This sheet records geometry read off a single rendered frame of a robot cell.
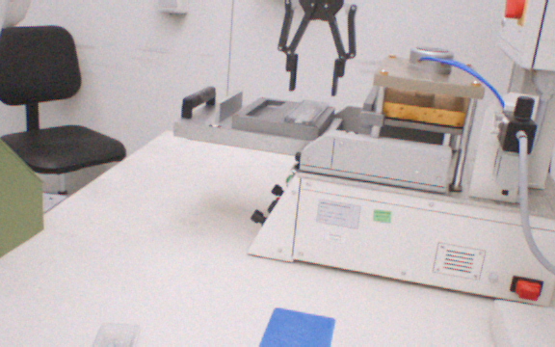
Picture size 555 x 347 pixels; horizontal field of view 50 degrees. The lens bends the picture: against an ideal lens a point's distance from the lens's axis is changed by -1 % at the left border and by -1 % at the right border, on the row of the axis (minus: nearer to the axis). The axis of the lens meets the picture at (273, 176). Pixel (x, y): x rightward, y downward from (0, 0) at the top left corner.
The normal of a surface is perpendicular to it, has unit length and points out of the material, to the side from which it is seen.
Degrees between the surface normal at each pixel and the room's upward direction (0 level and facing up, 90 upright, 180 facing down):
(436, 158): 90
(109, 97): 90
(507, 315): 0
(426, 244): 90
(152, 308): 0
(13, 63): 74
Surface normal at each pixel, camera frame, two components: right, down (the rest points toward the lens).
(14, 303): 0.09, -0.94
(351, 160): -0.25, 0.29
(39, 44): 0.76, 0.07
